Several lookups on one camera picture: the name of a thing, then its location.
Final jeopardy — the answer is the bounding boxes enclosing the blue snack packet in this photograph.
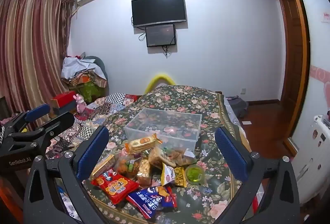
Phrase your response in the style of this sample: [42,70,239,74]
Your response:
[126,186,178,220]

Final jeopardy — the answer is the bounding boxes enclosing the brown wooden door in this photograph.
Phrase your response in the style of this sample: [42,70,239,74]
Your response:
[276,0,311,157]

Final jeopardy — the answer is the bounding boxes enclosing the patchwork quilt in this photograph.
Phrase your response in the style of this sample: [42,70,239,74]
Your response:
[46,94,140,160]

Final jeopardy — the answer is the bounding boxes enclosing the square cake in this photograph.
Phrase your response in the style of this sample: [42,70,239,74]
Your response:
[148,146,171,169]

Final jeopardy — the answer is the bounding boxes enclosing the large black wall television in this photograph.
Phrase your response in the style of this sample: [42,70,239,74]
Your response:
[131,0,187,28]

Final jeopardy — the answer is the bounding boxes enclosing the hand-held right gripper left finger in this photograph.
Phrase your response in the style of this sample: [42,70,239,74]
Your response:
[23,126,110,224]

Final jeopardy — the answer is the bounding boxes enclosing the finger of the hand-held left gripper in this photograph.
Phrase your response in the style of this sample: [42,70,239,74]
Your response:
[3,103,51,135]
[7,111,75,147]

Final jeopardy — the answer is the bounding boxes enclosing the orange cracker packet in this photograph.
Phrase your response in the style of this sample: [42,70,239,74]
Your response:
[125,133,163,155]

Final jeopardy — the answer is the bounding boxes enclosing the yellow patterned snack packet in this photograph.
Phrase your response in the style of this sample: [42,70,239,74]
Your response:
[174,167,188,188]

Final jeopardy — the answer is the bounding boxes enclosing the black monitor cable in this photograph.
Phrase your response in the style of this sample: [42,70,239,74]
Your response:
[161,45,173,59]

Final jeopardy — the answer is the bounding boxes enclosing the pile of clothes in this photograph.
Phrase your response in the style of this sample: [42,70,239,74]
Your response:
[61,52,109,103]

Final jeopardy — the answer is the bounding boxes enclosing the pink wall sticker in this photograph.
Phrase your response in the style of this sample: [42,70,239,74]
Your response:
[309,64,330,108]

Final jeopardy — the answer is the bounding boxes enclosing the red box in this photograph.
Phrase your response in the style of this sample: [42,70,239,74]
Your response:
[50,92,77,109]

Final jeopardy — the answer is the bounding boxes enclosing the floral blanket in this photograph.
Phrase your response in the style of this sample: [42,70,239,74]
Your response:
[82,85,258,224]

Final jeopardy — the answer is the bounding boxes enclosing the clear plastic storage box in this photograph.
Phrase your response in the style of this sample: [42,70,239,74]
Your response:
[124,107,203,152]

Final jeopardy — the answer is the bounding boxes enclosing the grey bag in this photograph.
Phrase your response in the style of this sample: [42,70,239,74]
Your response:
[225,96,249,119]

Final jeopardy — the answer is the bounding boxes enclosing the red snack packet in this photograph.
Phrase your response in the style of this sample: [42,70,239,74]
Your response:
[91,171,140,205]

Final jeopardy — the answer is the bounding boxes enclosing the white and yellow snack packet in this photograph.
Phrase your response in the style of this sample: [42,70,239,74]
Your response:
[161,162,176,186]

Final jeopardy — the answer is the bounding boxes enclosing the green jelly cup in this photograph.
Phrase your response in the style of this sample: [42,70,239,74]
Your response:
[185,164,206,186]

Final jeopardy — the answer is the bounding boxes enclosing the small black wall monitor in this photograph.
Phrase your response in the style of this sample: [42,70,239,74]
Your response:
[145,24,177,47]

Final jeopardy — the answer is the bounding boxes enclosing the striped red curtain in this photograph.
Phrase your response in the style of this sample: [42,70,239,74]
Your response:
[0,0,75,124]

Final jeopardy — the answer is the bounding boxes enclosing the clear popcorn bag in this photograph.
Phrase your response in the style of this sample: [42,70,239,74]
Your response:
[137,159,152,187]

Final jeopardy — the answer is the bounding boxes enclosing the yellow foam tube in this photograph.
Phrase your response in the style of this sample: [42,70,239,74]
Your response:
[144,73,177,95]

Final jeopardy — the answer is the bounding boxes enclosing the pink plush toy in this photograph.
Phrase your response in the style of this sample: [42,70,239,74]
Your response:
[75,94,86,113]

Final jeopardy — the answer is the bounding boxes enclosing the clear bag of fried snacks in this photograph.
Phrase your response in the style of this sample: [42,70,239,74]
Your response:
[165,146,198,166]

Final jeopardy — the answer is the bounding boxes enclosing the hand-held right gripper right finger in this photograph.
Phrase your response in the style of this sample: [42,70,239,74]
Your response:
[214,126,301,224]

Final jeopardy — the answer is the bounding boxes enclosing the white appliance with stickers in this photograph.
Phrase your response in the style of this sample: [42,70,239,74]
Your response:
[289,110,330,204]

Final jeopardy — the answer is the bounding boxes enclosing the long gold biscuit pack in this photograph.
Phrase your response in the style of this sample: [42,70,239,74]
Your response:
[90,154,116,179]

